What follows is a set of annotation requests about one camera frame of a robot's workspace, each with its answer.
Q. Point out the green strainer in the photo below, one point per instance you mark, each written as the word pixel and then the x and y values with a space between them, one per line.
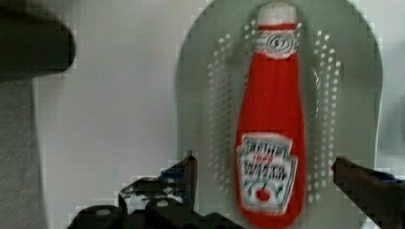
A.
pixel 340 82

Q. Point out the red plush ketchup bottle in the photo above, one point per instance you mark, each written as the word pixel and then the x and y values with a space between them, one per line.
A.
pixel 270 144

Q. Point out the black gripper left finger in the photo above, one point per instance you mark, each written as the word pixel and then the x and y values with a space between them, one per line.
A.
pixel 162 202

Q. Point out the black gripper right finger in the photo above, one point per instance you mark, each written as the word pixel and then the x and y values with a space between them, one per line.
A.
pixel 380 196

